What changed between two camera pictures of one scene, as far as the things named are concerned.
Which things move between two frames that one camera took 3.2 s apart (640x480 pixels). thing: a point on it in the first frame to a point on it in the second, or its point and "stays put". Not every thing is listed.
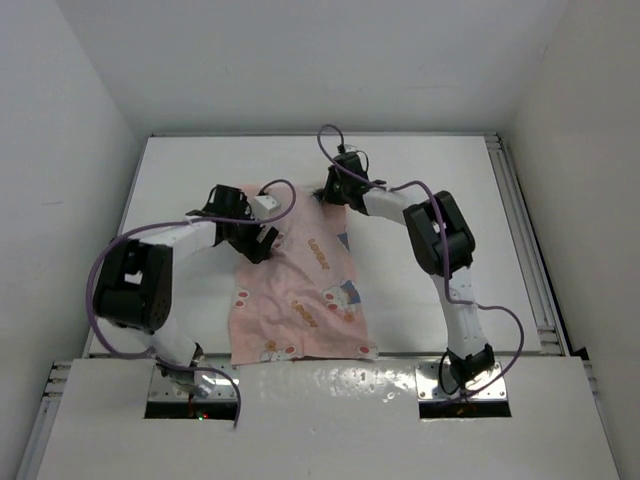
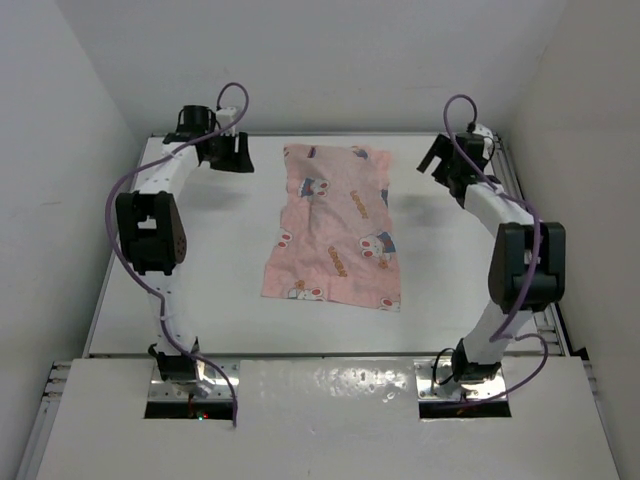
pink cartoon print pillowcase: x=305 y=299 to x=335 y=241
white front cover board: x=328 y=421 stays put
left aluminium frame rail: x=30 y=462 stays put
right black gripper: x=329 y=191 to x=441 y=156
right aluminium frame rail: x=552 y=335 stays put
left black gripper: x=253 y=248 to x=236 y=161
